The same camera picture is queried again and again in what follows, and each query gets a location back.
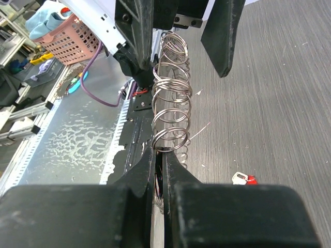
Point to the pink laundry basket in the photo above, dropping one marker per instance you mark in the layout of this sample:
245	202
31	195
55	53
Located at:
71	42

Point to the light blue cloth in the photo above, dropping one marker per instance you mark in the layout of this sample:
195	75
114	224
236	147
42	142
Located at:
46	19

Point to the red tagged key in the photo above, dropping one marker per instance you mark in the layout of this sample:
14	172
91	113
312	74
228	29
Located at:
243	179

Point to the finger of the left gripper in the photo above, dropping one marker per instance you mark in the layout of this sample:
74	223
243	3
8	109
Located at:
135	20
219	36

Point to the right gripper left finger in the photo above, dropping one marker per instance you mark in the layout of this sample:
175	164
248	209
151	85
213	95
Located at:
112	215

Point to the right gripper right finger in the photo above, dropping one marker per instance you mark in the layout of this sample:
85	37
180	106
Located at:
199	214

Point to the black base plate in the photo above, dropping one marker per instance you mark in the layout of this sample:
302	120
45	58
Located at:
136	134

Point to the metal disc keyring holder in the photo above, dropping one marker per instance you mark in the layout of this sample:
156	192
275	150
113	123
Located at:
171	98

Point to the grey cable duct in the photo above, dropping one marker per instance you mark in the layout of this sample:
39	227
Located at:
114	148

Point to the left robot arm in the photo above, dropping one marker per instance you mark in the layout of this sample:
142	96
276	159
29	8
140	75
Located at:
99	16

